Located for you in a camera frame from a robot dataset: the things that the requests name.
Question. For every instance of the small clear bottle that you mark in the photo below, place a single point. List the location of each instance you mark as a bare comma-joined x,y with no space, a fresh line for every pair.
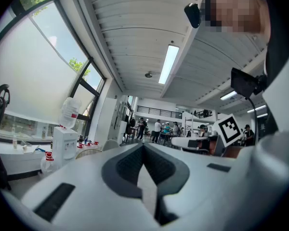
15,143

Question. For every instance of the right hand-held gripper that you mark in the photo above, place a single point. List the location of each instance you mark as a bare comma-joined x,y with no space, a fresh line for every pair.
227,131

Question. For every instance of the black head-mounted camera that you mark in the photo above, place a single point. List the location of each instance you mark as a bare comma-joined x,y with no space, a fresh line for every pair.
192,14

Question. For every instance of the small cream block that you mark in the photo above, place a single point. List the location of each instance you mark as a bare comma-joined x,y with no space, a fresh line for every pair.
25,147

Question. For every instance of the coat stand with dark bags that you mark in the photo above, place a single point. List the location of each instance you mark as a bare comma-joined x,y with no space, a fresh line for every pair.
132,126

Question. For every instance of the white water dispenser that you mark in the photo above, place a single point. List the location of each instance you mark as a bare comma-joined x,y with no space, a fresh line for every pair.
63,143

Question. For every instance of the person's head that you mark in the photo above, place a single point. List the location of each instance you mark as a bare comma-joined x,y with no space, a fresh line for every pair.
233,8

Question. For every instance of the clear water jug red cap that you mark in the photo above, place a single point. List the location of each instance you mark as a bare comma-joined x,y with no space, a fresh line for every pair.
48,165
88,143
80,146
95,143

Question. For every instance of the white window counter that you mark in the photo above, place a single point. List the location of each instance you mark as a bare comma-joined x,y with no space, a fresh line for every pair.
14,157

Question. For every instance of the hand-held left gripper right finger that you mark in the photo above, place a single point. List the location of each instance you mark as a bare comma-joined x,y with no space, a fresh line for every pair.
202,182

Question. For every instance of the black balcony railing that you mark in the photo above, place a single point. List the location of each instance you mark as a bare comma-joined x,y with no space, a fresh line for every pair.
203,114
159,112

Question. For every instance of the white shelf rack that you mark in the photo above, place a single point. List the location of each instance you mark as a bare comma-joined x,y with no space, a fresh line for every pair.
187,124

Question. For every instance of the black-framed window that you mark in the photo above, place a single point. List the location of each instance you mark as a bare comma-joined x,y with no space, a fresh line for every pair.
26,68

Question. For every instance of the grey upholstered chair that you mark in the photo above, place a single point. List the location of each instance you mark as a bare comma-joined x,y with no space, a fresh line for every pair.
110,144

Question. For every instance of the long ceiling light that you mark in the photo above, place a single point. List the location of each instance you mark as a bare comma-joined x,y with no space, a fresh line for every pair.
168,64
256,108
228,95
262,115

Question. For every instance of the round ceiling device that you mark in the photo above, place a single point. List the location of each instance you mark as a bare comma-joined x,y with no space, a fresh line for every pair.
148,75

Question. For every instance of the large clear water bottle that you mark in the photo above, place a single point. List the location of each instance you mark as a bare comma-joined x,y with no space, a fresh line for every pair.
69,112

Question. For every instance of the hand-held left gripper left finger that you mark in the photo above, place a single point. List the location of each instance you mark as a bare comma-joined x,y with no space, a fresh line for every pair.
86,189

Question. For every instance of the black thermos flask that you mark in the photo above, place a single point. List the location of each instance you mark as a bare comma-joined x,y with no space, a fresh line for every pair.
81,138

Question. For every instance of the white locker cabinet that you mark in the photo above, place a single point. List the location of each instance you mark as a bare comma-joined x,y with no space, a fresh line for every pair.
110,119

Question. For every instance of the black chest-mounted monitor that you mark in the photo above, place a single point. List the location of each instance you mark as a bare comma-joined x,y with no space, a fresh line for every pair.
243,82

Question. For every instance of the black office chair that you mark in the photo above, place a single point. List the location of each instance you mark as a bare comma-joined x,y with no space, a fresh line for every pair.
0,129

